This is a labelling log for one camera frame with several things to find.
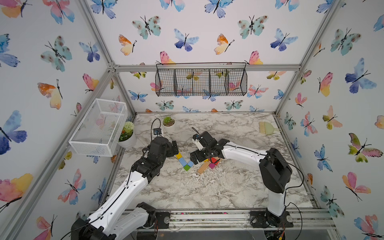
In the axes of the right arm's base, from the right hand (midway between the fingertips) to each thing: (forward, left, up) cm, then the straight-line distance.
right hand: (197, 154), depth 88 cm
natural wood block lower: (-4, -4, -7) cm, 9 cm away
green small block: (-5, +6, -8) cm, 11 cm away
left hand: (0, +15, +13) cm, 19 cm away
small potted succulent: (+23, +21, +2) cm, 31 cm away
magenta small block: (-2, -9, -9) cm, 13 cm away
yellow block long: (+2, +12, -7) cm, 14 cm away
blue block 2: (-4, +4, -6) cm, 8 cm away
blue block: (-1, +9, -8) cm, 12 cm away
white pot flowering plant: (+9, +44, +2) cm, 44 cm away
